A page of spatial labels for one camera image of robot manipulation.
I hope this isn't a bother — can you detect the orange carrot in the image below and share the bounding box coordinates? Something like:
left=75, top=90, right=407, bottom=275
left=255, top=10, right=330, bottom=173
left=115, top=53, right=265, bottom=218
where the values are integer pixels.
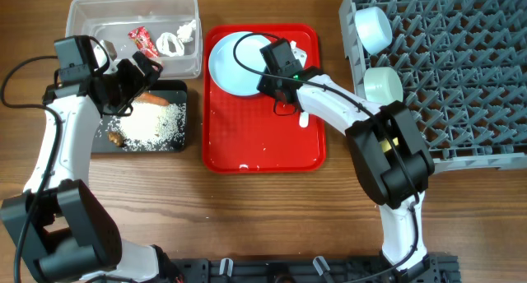
left=135, top=92, right=170, bottom=106

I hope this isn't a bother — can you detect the white plastic ring wrapper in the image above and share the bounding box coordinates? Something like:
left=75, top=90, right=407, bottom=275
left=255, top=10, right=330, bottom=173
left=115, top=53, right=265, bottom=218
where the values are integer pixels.
left=156, top=32, right=184, bottom=57

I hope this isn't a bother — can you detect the white plastic spoon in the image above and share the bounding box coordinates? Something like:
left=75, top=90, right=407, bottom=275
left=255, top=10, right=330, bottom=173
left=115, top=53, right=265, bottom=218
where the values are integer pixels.
left=299, top=112, right=310, bottom=128

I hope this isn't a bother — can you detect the red snack wrapper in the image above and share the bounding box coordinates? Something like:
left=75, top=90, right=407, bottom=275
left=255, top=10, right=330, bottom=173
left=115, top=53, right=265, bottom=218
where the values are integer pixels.
left=128, top=26, right=160, bottom=59

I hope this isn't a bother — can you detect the brown food scrap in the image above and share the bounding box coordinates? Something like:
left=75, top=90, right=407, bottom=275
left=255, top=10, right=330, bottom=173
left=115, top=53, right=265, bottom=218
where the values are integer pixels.
left=107, top=131, right=125, bottom=148

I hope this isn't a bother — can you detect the white rice pile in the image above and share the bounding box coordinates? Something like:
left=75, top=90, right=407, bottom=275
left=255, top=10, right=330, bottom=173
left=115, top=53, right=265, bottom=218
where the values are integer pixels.
left=98, top=101, right=187, bottom=151

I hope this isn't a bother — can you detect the white tissue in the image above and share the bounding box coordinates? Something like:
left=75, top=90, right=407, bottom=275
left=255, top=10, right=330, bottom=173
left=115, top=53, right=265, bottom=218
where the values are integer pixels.
left=176, top=20, right=197, bottom=44

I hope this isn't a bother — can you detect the light blue plate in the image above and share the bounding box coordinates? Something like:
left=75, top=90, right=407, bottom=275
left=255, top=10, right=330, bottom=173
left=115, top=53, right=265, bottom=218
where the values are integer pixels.
left=208, top=31, right=270, bottom=97

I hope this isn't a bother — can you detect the mint green bowl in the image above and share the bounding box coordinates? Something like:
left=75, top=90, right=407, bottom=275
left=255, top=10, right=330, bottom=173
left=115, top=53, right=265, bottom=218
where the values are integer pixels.
left=364, top=67, right=403, bottom=105

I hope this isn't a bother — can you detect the light blue rice bowl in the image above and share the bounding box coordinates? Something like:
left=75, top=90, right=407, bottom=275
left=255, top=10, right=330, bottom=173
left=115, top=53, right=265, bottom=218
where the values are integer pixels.
left=355, top=7, right=393, bottom=54

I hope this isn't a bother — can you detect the yellow plastic cup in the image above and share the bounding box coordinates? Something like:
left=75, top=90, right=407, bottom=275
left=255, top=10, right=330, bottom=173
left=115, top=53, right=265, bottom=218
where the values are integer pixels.
left=380, top=137, right=399, bottom=152

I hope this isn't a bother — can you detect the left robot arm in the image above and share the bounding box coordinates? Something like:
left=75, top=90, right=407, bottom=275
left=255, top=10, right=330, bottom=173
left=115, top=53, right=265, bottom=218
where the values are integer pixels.
left=1, top=35, right=184, bottom=282

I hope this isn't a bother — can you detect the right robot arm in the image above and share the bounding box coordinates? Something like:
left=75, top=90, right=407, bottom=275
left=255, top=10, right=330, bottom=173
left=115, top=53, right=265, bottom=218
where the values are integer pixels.
left=259, top=39, right=435, bottom=280

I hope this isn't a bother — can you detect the grey dishwasher rack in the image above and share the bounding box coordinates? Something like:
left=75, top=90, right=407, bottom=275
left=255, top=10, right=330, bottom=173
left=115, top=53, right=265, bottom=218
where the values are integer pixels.
left=338, top=0, right=526, bottom=172

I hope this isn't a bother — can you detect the black plastic tray bin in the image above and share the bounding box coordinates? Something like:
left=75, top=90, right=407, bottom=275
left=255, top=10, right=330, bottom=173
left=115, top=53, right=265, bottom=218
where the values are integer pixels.
left=90, top=79, right=189, bottom=155

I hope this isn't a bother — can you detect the red serving tray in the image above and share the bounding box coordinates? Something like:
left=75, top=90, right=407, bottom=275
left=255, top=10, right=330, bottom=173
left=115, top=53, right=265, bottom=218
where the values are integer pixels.
left=202, top=23, right=326, bottom=174

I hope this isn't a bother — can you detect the clear plastic bin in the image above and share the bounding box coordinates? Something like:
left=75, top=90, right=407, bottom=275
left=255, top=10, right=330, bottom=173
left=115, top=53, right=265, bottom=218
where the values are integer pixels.
left=65, top=0, right=203, bottom=80

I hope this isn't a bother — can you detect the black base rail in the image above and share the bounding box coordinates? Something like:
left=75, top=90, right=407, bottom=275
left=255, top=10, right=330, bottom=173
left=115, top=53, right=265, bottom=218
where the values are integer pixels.
left=154, top=254, right=462, bottom=283

